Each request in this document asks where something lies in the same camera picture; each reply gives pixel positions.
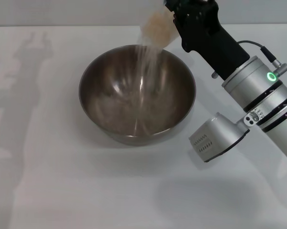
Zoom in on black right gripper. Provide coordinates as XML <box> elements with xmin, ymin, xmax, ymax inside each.
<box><xmin>164</xmin><ymin>0</ymin><xmax>250</xmax><ymax>81</ymax></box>

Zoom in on clear plastic measuring cup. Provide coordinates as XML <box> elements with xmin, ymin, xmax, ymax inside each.
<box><xmin>137</xmin><ymin>0</ymin><xmax>180</xmax><ymax>52</ymax></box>

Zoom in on white rice grains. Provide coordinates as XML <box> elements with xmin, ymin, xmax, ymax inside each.
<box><xmin>133</xmin><ymin>13</ymin><xmax>172</xmax><ymax>134</ymax></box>

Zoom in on stainless steel mixing bowl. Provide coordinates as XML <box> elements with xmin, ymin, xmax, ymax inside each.
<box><xmin>78</xmin><ymin>44</ymin><xmax>196</xmax><ymax>146</ymax></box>

